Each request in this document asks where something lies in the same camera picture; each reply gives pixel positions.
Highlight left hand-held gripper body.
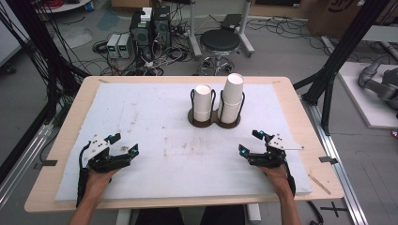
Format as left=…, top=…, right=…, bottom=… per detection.
left=83, top=134, right=132, bottom=173

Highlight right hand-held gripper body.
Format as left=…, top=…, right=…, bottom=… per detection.
left=247, top=133, right=305, bottom=169

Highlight stack of white paper cups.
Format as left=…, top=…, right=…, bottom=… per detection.
left=191, top=84, right=214, bottom=123
left=218, top=72, right=245, bottom=125

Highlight dark brown double cup holder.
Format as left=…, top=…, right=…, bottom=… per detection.
left=187, top=88, right=246, bottom=129

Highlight person's right hand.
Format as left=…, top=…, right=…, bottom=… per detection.
left=256, top=163, right=293, bottom=199

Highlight person's left hand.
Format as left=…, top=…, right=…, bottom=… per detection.
left=84, top=167, right=121, bottom=201

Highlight light wooden table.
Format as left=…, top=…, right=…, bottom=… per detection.
left=23, top=75, right=345, bottom=214

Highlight black tape piece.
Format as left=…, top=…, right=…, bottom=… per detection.
left=318, top=156, right=339, bottom=165
left=33, top=159, right=58, bottom=171

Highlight thin wooden stick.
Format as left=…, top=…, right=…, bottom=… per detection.
left=308, top=173, right=332, bottom=196

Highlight person's black pants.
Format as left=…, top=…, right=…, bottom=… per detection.
left=134, top=204, right=247, bottom=225

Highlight grey power supply unit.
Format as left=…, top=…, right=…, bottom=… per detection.
left=105, top=33, right=121, bottom=59
left=117, top=33, right=134, bottom=60

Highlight black round stool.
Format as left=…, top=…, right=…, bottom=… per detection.
left=196, top=28, right=242, bottom=76

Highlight black computer tower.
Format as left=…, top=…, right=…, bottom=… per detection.
left=129, top=10, right=155, bottom=61
left=152, top=5, right=173, bottom=49

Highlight white board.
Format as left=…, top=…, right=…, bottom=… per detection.
left=337, top=61, right=398, bottom=129

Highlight flat black device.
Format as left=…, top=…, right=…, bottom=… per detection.
left=220, top=13, right=244, bottom=31

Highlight white metal stand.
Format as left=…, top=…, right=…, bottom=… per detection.
left=187, top=0, right=256, bottom=60

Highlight small white box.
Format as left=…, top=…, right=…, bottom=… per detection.
left=140, top=7, right=154, bottom=23

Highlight cardboard box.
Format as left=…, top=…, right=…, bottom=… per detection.
left=307, top=0, right=390, bottom=39

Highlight black cable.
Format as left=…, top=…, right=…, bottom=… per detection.
left=75, top=141, right=92, bottom=208
left=282, top=161, right=297, bottom=197

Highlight aluminium rail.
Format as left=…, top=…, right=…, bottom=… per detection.
left=300, top=96, right=370, bottom=225
left=0, top=122, right=54, bottom=209

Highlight tangle of floor cables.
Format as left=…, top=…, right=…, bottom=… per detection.
left=91, top=18, right=201, bottom=77

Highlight black metal frame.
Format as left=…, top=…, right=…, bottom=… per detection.
left=0, top=0, right=92, bottom=184
left=293, top=0, right=392, bottom=136

